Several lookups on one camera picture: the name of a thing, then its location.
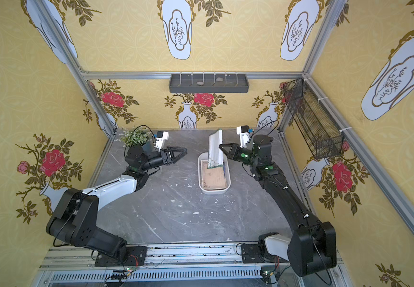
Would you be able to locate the green bordered stationery paper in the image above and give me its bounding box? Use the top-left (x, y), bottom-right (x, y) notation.
top-left (208, 129), bottom-right (224, 169)

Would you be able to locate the white oval storage box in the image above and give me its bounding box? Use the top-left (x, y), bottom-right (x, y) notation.
top-left (198, 153), bottom-right (231, 195)

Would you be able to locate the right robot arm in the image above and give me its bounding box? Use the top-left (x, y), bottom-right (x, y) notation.
top-left (219, 135), bottom-right (337, 277)

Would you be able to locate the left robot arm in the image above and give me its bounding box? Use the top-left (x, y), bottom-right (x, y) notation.
top-left (46, 145), bottom-right (187, 263)

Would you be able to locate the potted green plant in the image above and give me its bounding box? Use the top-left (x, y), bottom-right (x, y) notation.
top-left (119, 125), bottom-right (154, 153)

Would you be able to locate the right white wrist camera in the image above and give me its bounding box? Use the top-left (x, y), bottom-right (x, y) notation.
top-left (236, 126), bottom-right (253, 148)

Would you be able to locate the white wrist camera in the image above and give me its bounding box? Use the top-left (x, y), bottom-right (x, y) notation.
top-left (236, 126), bottom-right (253, 148)
top-left (154, 131), bottom-right (169, 150)

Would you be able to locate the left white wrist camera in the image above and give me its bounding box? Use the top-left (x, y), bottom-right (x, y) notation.
top-left (154, 131), bottom-right (169, 150)

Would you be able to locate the grey wall shelf tray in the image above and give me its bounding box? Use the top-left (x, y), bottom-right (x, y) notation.
top-left (169, 72), bottom-right (250, 94)

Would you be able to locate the black wire mesh basket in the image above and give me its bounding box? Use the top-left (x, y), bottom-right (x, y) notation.
top-left (283, 78), bottom-right (344, 160)

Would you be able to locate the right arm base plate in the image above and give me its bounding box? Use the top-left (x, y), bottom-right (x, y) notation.
top-left (236, 243), bottom-right (288, 264)

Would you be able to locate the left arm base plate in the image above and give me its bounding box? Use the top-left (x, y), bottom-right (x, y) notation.
top-left (95, 246), bottom-right (148, 267)

